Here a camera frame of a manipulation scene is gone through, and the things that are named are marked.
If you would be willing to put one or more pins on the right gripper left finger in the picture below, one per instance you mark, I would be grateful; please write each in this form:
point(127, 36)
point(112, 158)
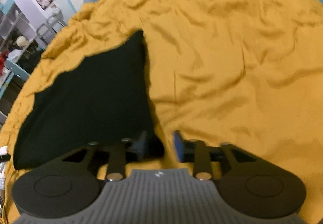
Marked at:
point(133, 149)

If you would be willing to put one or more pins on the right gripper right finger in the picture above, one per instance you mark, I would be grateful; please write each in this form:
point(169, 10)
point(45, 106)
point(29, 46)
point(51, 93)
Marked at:
point(186, 149)

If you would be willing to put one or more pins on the black t-shirt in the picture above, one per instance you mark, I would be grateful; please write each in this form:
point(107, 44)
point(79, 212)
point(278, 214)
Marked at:
point(103, 100)

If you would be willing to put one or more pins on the mustard yellow duvet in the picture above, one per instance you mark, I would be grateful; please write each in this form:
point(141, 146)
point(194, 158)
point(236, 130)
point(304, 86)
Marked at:
point(248, 72)

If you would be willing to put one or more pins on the blue wooden chair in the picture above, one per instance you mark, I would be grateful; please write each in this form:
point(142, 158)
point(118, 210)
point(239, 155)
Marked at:
point(14, 70)

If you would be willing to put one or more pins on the small metal step stool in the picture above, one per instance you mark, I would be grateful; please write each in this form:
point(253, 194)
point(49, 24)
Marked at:
point(55, 18)

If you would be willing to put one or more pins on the red bag on desk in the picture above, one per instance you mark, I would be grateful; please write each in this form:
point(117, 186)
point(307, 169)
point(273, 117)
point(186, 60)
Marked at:
point(3, 58)

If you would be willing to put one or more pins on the white desk with shelves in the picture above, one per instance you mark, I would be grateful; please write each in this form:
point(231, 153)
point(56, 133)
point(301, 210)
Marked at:
point(19, 39)

